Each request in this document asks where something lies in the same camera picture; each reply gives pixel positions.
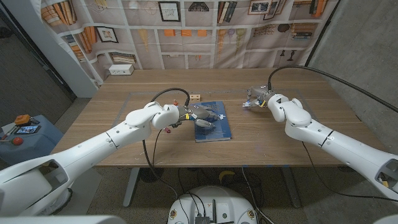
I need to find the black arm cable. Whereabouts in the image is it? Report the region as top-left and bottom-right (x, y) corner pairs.
(267, 65), (398, 113)
(142, 87), (191, 202)

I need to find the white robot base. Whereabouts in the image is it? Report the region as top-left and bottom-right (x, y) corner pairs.
(167, 185), (258, 224)

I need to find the blue notebook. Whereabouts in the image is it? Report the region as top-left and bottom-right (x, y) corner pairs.
(194, 100), (233, 143)

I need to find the white power outlet box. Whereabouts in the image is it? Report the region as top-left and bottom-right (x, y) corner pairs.
(108, 63), (135, 76)

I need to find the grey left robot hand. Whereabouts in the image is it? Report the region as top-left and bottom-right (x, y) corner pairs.
(177, 104), (221, 129)

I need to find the grey table leg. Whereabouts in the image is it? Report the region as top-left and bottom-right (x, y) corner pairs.
(281, 167), (302, 208)

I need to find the black round table foot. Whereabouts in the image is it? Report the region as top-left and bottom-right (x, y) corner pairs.
(139, 167), (165, 183)

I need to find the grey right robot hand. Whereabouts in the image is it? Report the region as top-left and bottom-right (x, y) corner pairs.
(243, 86), (276, 109)

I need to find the printed bookshelf backdrop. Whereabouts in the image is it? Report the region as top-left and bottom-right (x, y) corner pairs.
(40, 0), (340, 91)

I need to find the white robot torso rim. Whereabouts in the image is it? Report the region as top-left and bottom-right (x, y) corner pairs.
(0, 215), (127, 224)

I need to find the black smartphone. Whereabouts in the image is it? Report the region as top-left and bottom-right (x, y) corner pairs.
(15, 125), (41, 135)

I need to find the orange emergency stop box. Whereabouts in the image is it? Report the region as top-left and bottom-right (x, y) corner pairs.
(14, 114), (32, 126)

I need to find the yellow object under table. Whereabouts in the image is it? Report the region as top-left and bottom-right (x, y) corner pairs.
(218, 170), (236, 184)

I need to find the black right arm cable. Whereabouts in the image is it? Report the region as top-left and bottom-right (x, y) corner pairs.
(267, 65), (398, 113)

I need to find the blue-grey side cart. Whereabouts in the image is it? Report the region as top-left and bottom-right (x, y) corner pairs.
(0, 114), (65, 169)

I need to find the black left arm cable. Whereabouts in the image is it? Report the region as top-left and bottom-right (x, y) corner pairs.
(142, 87), (191, 202)

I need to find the white table leg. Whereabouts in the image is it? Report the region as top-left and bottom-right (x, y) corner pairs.
(123, 167), (141, 208)

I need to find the black backdrop pole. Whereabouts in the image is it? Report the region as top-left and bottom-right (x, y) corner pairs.
(304, 0), (341, 68)

